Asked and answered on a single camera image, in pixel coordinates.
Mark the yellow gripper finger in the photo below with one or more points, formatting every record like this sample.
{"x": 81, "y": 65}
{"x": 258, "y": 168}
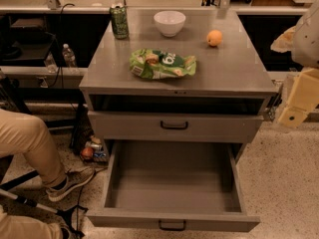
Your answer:
{"x": 302, "y": 100}

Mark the green rice chip bag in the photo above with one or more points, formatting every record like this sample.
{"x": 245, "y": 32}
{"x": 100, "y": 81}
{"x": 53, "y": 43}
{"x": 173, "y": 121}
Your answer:
{"x": 153, "y": 64}

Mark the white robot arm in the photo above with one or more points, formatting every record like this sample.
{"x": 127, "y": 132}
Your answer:
{"x": 302, "y": 41}

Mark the grey drawer cabinet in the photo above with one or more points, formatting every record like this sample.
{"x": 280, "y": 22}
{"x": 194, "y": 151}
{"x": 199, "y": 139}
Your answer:
{"x": 205, "y": 84}

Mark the open bottom drawer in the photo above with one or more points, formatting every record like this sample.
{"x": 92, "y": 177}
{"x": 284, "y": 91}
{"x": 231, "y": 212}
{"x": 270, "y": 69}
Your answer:
{"x": 172, "y": 186}

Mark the closed middle drawer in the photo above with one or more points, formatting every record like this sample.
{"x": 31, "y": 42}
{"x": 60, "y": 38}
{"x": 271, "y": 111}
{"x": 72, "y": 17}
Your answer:
{"x": 175, "y": 127}

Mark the orange fruit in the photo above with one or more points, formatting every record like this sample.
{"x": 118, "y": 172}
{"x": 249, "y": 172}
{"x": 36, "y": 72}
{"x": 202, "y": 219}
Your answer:
{"x": 214, "y": 38}

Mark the white bowl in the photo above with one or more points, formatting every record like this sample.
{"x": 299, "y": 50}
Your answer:
{"x": 169, "y": 23}

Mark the green soda can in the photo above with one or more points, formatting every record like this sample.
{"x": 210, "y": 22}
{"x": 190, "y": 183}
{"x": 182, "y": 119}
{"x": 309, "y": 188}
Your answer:
{"x": 119, "y": 21}

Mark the silver can on floor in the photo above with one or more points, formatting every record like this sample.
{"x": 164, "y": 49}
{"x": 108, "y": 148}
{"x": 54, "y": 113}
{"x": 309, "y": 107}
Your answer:
{"x": 93, "y": 145}

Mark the red apple on floor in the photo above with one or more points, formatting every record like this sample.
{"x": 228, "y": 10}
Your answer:
{"x": 87, "y": 153}

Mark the clear water bottle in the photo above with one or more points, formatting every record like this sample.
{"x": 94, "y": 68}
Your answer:
{"x": 51, "y": 64}
{"x": 69, "y": 58}

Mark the grey sneaker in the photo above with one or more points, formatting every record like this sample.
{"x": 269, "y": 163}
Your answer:
{"x": 74, "y": 180}

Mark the person leg khaki trousers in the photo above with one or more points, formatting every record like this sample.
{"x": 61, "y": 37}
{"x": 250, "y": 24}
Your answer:
{"x": 28, "y": 135}

